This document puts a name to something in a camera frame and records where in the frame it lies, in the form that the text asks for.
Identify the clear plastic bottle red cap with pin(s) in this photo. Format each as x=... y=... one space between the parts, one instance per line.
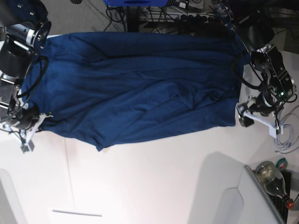
x=273 y=182

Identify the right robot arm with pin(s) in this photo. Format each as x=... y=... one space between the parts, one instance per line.
x=26 y=27

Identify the black tray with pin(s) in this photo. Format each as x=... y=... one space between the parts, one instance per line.
x=278 y=202

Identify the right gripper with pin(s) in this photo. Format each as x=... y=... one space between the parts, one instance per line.
x=25 y=119

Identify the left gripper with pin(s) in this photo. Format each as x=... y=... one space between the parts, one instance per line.
x=265 y=104

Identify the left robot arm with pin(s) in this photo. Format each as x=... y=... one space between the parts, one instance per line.
x=248 y=23

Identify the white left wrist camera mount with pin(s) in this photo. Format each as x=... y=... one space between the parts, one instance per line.
x=272 y=122

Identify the blue box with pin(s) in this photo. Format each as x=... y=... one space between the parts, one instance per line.
x=136 y=3

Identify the blue t-shirt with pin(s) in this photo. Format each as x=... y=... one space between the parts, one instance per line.
x=116 y=88

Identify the green tape roll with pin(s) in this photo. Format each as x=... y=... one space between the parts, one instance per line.
x=282 y=164

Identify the black power strip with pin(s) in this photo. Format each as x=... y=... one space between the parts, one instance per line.
x=199 y=18

